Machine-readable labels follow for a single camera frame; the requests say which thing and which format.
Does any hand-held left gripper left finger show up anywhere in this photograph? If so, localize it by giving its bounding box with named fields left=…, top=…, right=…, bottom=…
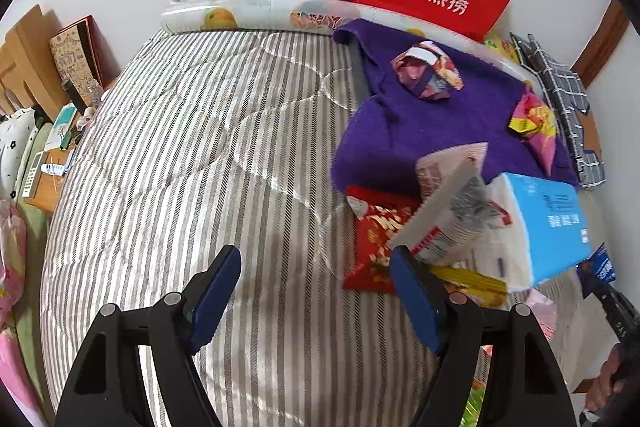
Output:
left=55, top=244, right=243, bottom=427

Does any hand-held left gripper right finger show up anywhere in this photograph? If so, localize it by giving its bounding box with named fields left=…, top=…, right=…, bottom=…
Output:
left=389, top=245, right=583, bottom=427

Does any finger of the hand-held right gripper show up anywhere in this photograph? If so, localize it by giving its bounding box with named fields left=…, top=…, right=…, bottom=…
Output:
left=582, top=276, right=618, bottom=314

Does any blue snack packet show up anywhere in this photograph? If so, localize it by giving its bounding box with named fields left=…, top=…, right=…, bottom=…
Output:
left=576, top=243, right=618, bottom=284

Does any silver snack packet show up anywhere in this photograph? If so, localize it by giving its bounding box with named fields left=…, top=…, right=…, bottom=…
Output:
left=387, top=164, right=513, bottom=267

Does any white red snack packet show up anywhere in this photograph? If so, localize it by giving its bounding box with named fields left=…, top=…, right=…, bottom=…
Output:
left=415, top=142, right=490, bottom=200

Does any person's right hand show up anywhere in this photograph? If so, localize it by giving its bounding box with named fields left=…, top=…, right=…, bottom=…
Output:
left=585, top=344, right=623, bottom=413

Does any flat yellow snack packet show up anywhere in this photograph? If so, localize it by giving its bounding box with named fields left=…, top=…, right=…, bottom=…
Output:
left=430, top=266, right=508, bottom=308

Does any red gold snack packet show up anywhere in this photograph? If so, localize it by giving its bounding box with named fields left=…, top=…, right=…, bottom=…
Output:
left=342, top=186, right=423, bottom=293

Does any blue tissue pack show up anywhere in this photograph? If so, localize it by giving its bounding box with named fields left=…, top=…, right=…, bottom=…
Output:
left=475, top=172, right=593, bottom=290

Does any striped quilt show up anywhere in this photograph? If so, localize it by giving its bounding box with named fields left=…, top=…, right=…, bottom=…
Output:
left=40, top=27, right=591, bottom=427

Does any purple towel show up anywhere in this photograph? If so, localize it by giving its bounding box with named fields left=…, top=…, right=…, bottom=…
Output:
left=331, top=19, right=581, bottom=198

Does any pink yellow snack packet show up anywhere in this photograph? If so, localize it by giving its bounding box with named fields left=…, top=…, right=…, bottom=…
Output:
left=507, top=87, right=558, bottom=175

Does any plaid cloth with star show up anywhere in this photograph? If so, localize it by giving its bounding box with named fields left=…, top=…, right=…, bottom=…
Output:
left=510, top=33, right=606, bottom=190

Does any wooden nightstand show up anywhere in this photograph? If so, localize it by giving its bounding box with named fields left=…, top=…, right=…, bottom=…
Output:
left=25, top=142, right=76, bottom=212

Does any pink cloth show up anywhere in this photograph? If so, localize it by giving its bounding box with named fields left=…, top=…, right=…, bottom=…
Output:
left=0, top=202, right=51, bottom=427

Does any white remote control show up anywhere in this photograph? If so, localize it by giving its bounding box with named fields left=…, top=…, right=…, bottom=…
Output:
left=22, top=152, right=46, bottom=198

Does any purple red snack packet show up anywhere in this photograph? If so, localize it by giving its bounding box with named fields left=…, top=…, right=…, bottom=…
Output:
left=391, top=41, right=465, bottom=100

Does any teal box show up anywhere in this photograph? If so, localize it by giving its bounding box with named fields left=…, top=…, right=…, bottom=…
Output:
left=50, top=104, right=78, bottom=142

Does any clear plastic bottle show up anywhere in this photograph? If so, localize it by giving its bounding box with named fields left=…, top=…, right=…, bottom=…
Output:
left=82, top=79, right=104, bottom=108

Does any white flower print pillow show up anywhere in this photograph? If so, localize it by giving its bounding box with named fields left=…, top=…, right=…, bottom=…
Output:
left=0, top=107, right=51, bottom=200

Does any illustrated book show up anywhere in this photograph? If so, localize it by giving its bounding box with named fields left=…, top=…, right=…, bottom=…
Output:
left=49, top=16, right=118, bottom=95

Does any floral print rolled pillow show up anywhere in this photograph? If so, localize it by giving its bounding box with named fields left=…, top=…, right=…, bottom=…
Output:
left=160, top=0, right=538, bottom=88

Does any brown wooden door frame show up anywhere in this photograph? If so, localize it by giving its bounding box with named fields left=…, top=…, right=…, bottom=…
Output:
left=570, top=0, right=631, bottom=88

